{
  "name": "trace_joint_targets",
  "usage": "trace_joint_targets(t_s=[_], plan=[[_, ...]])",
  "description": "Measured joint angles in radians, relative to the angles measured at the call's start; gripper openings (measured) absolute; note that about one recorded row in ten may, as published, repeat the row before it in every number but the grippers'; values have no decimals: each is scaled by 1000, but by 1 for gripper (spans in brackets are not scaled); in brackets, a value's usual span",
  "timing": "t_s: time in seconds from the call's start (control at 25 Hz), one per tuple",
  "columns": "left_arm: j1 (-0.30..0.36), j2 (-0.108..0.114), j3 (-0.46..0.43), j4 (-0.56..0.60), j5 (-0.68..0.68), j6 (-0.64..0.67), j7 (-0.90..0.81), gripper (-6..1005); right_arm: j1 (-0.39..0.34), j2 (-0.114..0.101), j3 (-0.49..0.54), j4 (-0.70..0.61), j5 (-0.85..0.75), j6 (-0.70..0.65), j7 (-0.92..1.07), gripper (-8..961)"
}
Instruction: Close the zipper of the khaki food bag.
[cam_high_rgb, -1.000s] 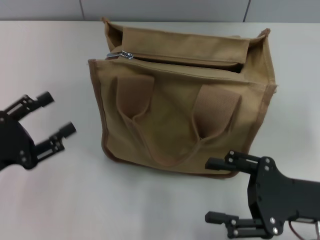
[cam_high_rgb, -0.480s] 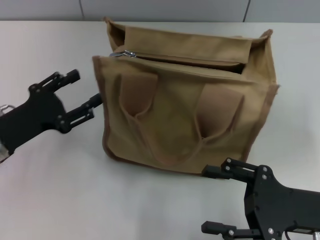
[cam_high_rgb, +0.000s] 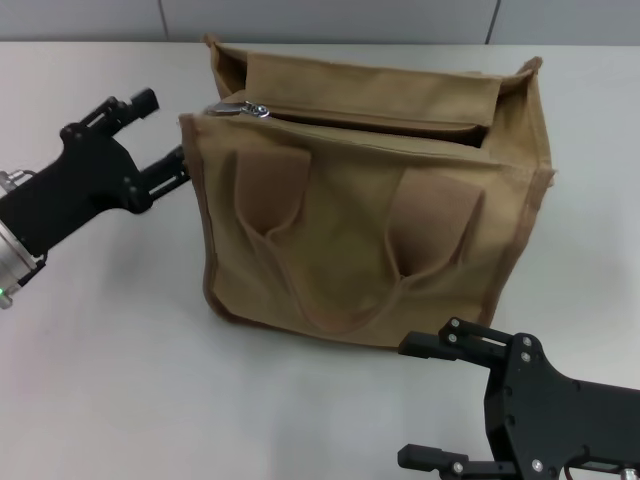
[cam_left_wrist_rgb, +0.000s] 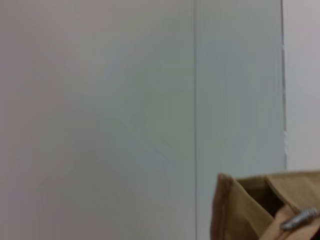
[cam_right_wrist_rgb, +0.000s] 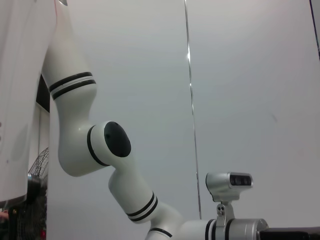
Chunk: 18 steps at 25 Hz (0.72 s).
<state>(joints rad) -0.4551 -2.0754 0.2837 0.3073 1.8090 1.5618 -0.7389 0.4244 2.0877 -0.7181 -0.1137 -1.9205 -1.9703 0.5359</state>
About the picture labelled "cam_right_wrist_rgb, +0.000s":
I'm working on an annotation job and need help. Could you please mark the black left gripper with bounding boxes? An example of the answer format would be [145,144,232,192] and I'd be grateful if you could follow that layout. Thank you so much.
[258,226,320,240]

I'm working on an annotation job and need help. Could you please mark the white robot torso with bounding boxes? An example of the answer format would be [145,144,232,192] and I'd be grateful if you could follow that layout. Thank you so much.
[0,0,63,204]

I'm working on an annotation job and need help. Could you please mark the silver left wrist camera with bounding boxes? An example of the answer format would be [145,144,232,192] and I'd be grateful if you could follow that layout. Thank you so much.
[205,171,254,228]

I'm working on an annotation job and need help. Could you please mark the black wire fan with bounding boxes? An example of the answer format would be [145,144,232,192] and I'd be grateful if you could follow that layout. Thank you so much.
[26,146,50,203]

